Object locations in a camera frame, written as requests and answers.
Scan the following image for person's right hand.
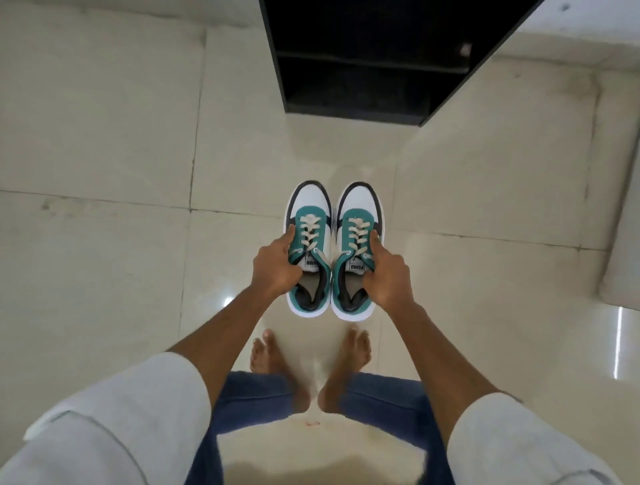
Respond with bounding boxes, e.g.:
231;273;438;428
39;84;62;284
361;230;415;313

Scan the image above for person's left hand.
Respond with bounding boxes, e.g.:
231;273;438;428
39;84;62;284
251;224;304;301

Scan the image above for teal white sneaker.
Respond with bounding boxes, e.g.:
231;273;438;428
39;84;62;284
283;180;333;319
330;182;385;322

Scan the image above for person's right forearm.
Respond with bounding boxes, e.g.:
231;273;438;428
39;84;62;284
389;301;501;445

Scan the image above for person's left forearm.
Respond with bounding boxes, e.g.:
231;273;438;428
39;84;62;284
167;286;281;408

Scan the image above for person's left foot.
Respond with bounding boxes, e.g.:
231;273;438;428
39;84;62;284
250;328;312;414

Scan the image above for person's foot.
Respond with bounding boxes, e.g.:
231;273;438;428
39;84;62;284
318;327;373;414
250;328;312;414

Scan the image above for person's right foot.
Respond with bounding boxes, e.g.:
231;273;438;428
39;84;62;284
318;327;373;414

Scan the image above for blue jeans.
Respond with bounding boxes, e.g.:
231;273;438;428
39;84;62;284
186;371;455;485

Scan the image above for black shoe rack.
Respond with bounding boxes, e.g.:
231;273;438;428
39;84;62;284
258;0;546;127

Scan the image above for white shirt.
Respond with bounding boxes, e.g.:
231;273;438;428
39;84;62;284
0;352;623;485

